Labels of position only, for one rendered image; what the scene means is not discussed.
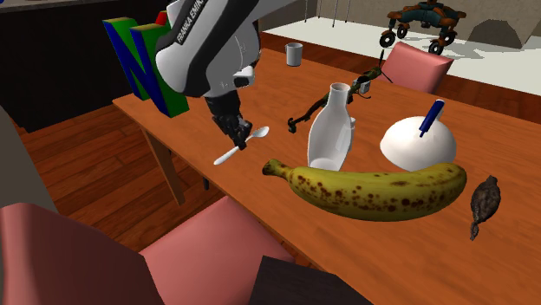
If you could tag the black cabinet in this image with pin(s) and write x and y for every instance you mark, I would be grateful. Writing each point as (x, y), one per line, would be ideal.
(59, 63)

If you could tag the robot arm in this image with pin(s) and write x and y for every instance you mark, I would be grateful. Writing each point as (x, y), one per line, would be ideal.
(219, 46)

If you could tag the white plastic spoon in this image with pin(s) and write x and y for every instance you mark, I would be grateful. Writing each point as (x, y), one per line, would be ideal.
(258, 134)

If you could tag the orange teal wheeled toy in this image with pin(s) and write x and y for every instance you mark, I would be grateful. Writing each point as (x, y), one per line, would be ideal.
(427, 17)

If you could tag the grey mug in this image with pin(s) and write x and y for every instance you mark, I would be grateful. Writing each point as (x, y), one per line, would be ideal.
(294, 55)

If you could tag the white bowl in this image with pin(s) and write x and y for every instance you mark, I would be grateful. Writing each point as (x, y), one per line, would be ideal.
(416, 150)

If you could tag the blue green letter block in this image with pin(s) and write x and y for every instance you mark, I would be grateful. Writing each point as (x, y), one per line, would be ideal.
(146, 72)

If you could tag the dark brown block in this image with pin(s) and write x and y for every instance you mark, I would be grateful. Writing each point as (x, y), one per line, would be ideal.
(296, 285)

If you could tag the pink chair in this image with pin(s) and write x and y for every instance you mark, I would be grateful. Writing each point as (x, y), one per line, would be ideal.
(211, 257)
(416, 65)

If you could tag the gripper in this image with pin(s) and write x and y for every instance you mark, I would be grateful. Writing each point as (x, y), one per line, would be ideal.
(224, 110)

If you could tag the white vase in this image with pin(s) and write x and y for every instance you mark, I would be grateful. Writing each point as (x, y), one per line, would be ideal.
(331, 131)

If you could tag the dark brown flat fish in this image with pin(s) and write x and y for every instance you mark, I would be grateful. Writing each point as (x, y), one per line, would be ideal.
(486, 200)

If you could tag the spotted yellow banana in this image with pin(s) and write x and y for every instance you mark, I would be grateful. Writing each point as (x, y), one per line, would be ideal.
(372, 194)

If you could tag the blue pen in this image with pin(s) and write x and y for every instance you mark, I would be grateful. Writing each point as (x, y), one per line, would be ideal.
(431, 117)

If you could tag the wooden table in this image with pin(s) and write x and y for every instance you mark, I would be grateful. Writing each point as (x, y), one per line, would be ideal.
(422, 262)

